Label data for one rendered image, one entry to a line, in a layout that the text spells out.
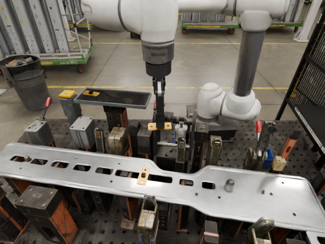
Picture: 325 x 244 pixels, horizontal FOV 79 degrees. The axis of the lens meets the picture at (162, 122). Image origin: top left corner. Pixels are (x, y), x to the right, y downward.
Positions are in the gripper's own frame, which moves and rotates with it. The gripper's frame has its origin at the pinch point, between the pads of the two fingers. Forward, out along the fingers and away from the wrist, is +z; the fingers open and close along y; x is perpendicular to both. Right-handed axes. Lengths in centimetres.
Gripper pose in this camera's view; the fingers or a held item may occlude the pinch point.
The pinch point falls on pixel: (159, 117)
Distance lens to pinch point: 68.1
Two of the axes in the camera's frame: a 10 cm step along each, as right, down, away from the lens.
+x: 10.0, -0.4, 0.3
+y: 0.5, 6.1, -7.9
